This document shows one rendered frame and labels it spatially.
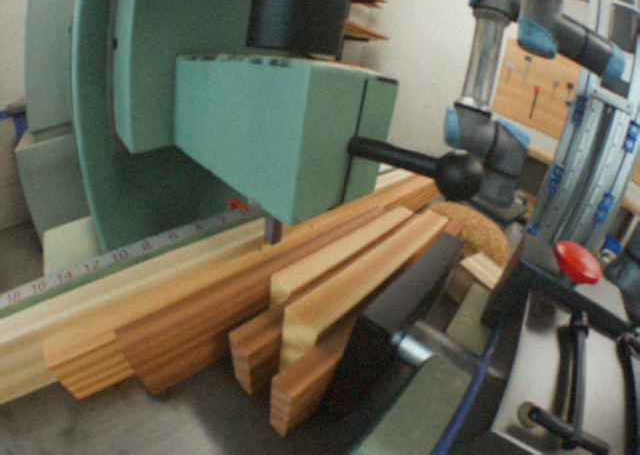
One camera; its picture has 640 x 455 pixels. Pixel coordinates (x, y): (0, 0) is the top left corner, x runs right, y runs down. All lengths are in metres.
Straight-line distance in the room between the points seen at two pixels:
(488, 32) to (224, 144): 0.77
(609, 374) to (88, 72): 0.40
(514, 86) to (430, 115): 1.12
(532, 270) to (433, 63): 3.59
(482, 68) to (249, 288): 0.76
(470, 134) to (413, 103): 2.97
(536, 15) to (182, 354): 0.57
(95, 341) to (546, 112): 3.48
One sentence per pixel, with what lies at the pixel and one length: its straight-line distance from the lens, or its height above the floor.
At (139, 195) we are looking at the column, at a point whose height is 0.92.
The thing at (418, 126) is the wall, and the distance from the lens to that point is 3.72.
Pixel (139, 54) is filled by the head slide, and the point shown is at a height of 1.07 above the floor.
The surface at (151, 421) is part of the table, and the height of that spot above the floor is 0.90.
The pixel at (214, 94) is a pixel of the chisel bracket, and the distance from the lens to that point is 0.16.
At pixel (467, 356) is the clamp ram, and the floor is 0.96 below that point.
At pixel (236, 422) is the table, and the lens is 0.18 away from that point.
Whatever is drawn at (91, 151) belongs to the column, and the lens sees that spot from 0.31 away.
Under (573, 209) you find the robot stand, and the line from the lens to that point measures 0.92.
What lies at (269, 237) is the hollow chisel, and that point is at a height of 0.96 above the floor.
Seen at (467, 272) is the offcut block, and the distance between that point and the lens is 0.26.
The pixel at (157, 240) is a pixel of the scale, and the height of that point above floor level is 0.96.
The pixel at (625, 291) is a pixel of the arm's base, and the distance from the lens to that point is 0.84.
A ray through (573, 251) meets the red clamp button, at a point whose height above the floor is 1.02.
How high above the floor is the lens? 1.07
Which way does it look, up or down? 30 degrees down
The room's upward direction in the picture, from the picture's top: 10 degrees clockwise
